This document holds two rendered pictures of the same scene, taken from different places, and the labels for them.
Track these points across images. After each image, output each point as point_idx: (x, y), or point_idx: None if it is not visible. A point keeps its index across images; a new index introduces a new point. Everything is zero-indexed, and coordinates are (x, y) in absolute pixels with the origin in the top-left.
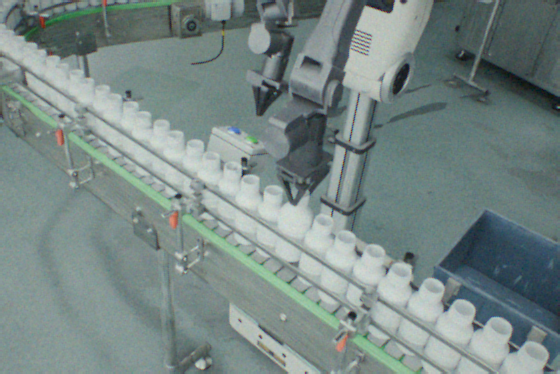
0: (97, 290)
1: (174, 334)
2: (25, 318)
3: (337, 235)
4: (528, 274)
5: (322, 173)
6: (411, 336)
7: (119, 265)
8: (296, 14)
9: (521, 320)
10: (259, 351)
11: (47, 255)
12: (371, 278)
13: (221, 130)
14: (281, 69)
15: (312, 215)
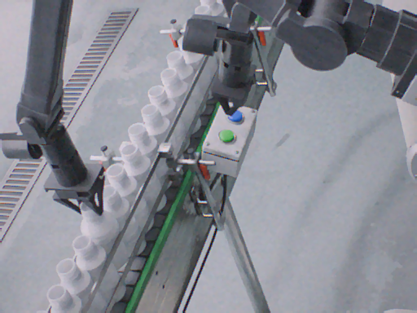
0: (344, 215)
1: (253, 297)
2: (272, 195)
3: (64, 259)
4: None
5: (75, 197)
6: None
7: (391, 205)
8: (238, 20)
9: None
10: None
11: (353, 147)
12: (51, 312)
13: (221, 108)
14: (226, 75)
15: (98, 234)
